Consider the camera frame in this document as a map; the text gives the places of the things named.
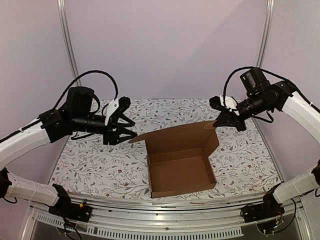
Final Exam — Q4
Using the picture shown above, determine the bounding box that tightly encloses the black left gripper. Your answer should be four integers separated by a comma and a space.
72, 112, 138, 145

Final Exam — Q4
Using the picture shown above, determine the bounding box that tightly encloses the brown cardboard box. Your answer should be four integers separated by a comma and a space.
130, 121, 219, 199

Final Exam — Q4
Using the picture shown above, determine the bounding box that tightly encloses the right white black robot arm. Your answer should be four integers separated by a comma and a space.
209, 66, 320, 223

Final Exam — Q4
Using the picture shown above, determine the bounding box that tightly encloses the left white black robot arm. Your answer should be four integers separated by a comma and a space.
0, 86, 137, 220

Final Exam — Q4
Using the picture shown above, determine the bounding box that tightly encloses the white floral table cloth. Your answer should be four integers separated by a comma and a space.
50, 99, 283, 201

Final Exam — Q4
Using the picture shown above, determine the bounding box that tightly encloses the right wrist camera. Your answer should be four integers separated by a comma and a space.
209, 95, 238, 112

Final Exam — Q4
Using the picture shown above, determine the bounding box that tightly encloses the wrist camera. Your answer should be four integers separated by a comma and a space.
101, 96, 131, 126
209, 95, 238, 112

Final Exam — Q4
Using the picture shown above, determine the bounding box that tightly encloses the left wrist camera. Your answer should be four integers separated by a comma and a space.
101, 96, 131, 126

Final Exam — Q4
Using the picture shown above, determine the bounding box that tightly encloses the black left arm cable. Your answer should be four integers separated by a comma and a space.
52, 70, 120, 111

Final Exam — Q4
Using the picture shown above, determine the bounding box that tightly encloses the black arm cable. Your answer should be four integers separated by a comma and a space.
52, 70, 120, 111
222, 65, 320, 123

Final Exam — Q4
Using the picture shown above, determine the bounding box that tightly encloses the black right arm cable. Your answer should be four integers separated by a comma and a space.
222, 65, 320, 123

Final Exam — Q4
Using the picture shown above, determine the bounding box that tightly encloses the right aluminium corner post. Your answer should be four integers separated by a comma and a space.
255, 0, 275, 68

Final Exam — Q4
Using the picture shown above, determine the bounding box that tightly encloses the aluminium corner post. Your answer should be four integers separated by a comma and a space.
255, 0, 275, 68
56, 0, 79, 78

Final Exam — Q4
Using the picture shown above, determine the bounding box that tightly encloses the aluminium front rail frame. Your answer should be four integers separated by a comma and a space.
21, 191, 313, 240

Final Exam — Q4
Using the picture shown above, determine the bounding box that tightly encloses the left aluminium corner post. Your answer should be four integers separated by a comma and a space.
56, 0, 79, 78

